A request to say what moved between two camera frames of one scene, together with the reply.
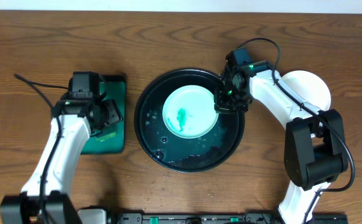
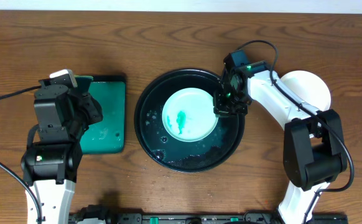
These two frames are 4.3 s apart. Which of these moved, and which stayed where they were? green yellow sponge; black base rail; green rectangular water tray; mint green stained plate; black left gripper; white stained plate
Moved: black left gripper; green yellow sponge
Stayed: white stained plate; mint green stained plate; black base rail; green rectangular water tray
